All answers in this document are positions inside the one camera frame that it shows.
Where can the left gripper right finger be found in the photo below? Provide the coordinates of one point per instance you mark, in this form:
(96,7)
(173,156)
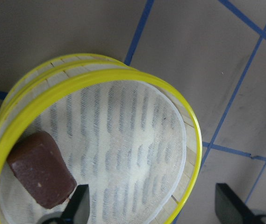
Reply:
(230,209)

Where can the brown bun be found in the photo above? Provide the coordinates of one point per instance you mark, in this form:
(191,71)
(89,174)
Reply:
(38,165)

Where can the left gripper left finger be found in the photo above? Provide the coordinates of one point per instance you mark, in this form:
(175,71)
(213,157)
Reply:
(77,210)

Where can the yellow steamer layer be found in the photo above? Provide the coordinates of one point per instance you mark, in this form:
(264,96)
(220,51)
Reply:
(30,79)
(130,136)

